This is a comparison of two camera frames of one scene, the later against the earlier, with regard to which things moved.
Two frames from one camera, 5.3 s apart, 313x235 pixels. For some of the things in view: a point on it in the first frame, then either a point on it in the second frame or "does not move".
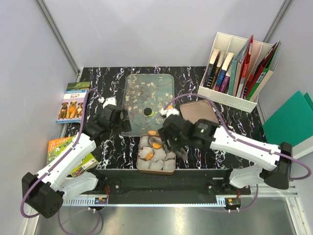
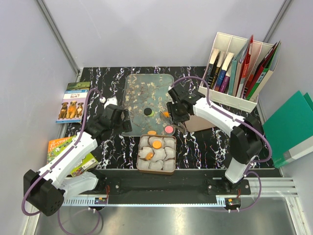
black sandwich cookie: [147, 111] does not move
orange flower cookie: [149, 155] does not move
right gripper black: [165, 134] → [170, 105]
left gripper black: [124, 126] does not move
